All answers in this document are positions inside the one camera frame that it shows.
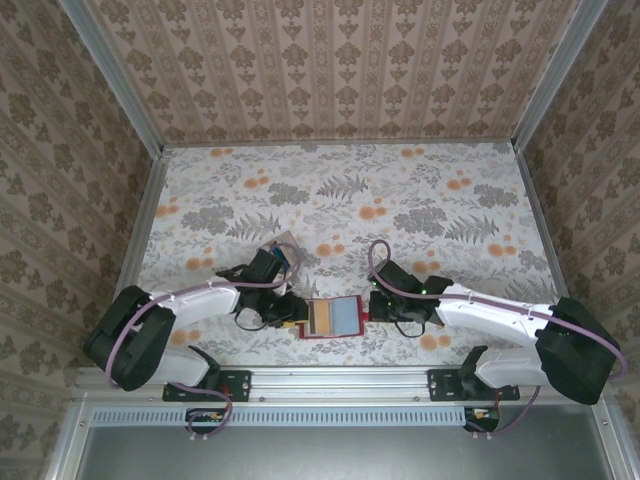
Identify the grey metal panel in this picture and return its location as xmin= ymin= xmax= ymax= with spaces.
xmin=47 ymin=399 xmax=640 ymax=480

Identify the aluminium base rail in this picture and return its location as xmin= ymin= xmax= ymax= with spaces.
xmin=73 ymin=364 xmax=612 ymax=404

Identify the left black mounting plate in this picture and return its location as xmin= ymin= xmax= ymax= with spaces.
xmin=162 ymin=368 xmax=253 ymax=403

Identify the aluminium table side rail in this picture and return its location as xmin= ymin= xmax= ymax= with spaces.
xmin=513 ymin=142 xmax=576 ymax=304
xmin=117 ymin=147 xmax=172 ymax=294

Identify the aluminium table end rail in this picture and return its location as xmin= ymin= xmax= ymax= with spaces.
xmin=162 ymin=139 xmax=517 ymax=150

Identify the light blue credit card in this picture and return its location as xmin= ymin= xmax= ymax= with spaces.
xmin=330 ymin=297 xmax=362 ymax=335

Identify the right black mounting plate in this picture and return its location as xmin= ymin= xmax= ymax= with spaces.
xmin=427 ymin=368 xmax=521 ymax=403

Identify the small black connector board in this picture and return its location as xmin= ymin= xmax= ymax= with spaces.
xmin=185 ymin=407 xmax=227 ymax=434
xmin=463 ymin=406 xmax=502 ymax=433

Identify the clear plastic card box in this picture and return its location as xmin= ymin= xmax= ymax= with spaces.
xmin=266 ymin=229 xmax=302 ymax=274

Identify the white slotted cable duct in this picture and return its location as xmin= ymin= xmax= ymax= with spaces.
xmin=91 ymin=405 xmax=471 ymax=428

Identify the red card holder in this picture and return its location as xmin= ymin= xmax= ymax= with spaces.
xmin=299 ymin=295 xmax=370 ymax=342

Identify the black mounting plate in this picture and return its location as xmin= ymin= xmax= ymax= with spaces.
xmin=162 ymin=368 xmax=253 ymax=403
xmin=427 ymin=368 xmax=521 ymax=403

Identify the aluminium frame post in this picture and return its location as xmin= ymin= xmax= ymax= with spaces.
xmin=510 ymin=0 xmax=611 ymax=154
xmin=62 ymin=0 xmax=167 ymax=156

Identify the left gripper thin black cable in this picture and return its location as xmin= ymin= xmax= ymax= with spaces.
xmin=234 ymin=309 xmax=274 ymax=332

